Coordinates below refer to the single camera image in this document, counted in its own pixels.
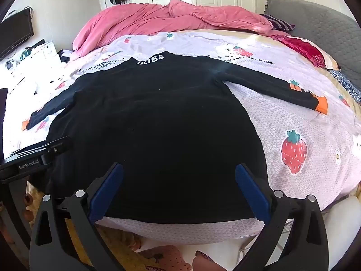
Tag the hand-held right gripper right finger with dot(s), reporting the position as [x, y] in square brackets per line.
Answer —
[251, 189]

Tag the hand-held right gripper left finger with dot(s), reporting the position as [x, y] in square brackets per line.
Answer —
[108, 187]

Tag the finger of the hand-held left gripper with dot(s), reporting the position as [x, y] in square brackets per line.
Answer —
[57, 148]

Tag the black sweater with orange cuffs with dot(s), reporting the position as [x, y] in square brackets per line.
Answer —
[158, 135]

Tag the pile of dark clothes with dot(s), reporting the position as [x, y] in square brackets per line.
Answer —
[65, 56]

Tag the yellow patterned rug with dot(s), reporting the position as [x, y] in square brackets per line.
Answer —
[112, 240]

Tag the strawberry printed bed sheet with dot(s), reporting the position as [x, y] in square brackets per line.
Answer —
[282, 113]

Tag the dark dotted slipper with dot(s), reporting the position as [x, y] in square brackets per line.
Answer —
[207, 261]

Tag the white dresser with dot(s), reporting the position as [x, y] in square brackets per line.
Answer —
[33, 59]

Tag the pink dotted slipper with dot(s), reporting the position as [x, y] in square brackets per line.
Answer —
[166, 259]

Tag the black television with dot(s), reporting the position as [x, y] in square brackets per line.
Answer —
[14, 34]

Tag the blue patterned cloth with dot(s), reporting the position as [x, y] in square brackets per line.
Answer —
[347, 83]

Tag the red patterned pillow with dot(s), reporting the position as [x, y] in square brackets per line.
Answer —
[304, 48]

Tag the pink duvet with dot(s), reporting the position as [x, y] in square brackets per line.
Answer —
[141, 19]

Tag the striped purple pillow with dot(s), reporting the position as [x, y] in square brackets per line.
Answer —
[277, 22]

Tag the grey quilted headboard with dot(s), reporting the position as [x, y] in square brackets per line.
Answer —
[324, 28]

